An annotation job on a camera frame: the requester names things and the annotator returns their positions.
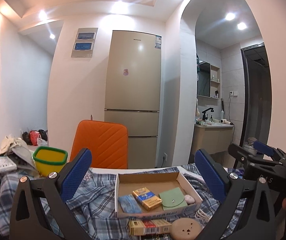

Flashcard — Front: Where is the light blue tissue pack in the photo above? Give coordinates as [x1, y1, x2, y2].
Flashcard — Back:
[118, 194, 142, 214]

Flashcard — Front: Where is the green snap pouch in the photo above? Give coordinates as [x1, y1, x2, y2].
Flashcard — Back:
[159, 187, 188, 210]

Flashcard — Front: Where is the gold blue cigarette pack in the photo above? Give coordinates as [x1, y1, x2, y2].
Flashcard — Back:
[132, 187, 162, 211]

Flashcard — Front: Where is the pink white plush bunny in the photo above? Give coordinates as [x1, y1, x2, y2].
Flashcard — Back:
[184, 194, 195, 205]

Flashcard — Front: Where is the yellow bin with green rim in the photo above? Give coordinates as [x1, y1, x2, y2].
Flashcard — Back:
[32, 146, 68, 177]

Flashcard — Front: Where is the bathroom vanity cabinet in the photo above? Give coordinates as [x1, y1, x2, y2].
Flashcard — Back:
[191, 123, 234, 155]

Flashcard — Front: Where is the hair dryer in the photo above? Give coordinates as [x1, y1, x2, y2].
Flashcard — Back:
[220, 119, 234, 126]

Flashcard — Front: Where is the blue plaid shirt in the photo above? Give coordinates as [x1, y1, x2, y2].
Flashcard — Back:
[0, 164, 249, 240]

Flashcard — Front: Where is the black faucet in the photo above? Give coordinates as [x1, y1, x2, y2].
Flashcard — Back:
[202, 107, 214, 121]

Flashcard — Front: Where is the red bag on floor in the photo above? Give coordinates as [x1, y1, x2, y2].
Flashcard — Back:
[29, 130, 40, 146]

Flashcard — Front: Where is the pile of beige cloth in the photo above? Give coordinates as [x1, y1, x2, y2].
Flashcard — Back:
[0, 135, 35, 167]

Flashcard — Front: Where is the orange padded chair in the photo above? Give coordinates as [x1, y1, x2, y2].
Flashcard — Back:
[70, 120, 128, 169]

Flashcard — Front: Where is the round beige wooden disc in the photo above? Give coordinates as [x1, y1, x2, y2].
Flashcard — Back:
[170, 218, 202, 240]

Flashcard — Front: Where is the shallow cardboard box tray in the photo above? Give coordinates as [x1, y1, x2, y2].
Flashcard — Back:
[114, 172, 202, 219]

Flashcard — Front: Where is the mirror cabinet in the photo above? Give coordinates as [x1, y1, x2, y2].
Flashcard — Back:
[197, 60, 220, 99]

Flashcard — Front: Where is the red yellow cigarette carton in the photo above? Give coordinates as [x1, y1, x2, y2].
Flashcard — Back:
[128, 219, 172, 236]

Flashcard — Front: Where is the beige three-door refrigerator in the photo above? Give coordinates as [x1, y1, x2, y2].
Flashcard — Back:
[104, 30, 161, 169]

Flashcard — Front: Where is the white cable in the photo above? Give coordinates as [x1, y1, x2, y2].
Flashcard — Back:
[194, 208, 212, 223]

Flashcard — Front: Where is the wall electrical panel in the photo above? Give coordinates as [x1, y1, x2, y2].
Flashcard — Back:
[71, 28, 98, 58]

